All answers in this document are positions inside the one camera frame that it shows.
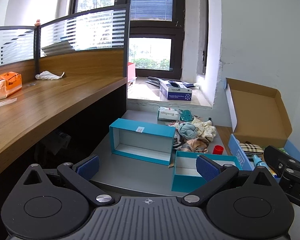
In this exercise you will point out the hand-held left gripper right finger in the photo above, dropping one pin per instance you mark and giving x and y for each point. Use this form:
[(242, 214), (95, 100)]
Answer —
[(205, 168)]

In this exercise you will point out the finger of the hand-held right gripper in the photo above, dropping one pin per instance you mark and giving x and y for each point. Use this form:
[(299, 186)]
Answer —
[(277, 158)]

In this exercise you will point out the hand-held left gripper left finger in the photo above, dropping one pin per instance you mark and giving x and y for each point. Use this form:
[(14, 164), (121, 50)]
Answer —
[(88, 167)]

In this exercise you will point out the small teal box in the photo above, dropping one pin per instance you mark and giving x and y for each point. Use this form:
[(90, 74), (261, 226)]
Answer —
[(182, 180)]

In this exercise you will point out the large teal box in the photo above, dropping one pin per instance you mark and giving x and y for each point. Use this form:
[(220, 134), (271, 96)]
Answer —
[(140, 152)]

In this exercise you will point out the blue bottle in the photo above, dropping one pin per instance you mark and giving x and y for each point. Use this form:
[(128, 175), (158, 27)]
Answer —
[(258, 160)]

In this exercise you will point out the red bottle cap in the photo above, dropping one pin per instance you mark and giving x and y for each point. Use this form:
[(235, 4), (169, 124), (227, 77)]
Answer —
[(218, 150)]

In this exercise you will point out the plaid pouch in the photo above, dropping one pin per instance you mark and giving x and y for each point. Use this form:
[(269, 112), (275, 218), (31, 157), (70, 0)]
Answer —
[(251, 148)]

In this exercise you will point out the cream patterned cloth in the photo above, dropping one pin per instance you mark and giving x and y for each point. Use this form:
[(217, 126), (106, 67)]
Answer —
[(207, 130)]

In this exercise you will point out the striped black white cloth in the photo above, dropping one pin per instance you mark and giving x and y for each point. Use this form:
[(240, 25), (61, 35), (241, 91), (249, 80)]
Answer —
[(177, 141)]

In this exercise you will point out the brown cardboard box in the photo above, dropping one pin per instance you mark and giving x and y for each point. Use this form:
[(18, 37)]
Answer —
[(260, 115)]

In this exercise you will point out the teal foil packet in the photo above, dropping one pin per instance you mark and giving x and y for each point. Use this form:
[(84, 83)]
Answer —
[(186, 115)]

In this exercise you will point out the wooden desk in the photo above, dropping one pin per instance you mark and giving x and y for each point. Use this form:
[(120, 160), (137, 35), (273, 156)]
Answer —
[(40, 110)]

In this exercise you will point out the blue white glove box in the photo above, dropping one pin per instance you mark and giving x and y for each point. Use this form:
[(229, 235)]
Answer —
[(176, 92)]

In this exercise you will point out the white perforated basket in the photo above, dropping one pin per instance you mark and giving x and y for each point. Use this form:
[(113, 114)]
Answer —
[(130, 86)]

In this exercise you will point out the dark printed bags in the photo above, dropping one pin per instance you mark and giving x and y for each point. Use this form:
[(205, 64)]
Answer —
[(153, 81)]

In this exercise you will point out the red white box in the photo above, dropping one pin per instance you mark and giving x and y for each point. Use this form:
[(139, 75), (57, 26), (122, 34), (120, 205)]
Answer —
[(130, 71)]

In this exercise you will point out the glass and wood desk partition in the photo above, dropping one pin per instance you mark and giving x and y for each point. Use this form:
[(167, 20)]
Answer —
[(90, 60)]

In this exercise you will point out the orange tissue packet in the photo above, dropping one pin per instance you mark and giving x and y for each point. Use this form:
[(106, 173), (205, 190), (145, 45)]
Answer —
[(7, 85)]

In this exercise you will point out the stack of papers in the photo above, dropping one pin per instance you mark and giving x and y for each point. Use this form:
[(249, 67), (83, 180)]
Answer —
[(56, 48)]

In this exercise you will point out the small orange figure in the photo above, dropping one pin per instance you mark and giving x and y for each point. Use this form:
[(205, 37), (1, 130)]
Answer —
[(38, 23)]

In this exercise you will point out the dark framed window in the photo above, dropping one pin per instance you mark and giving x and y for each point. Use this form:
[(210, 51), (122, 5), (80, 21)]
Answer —
[(150, 17)]

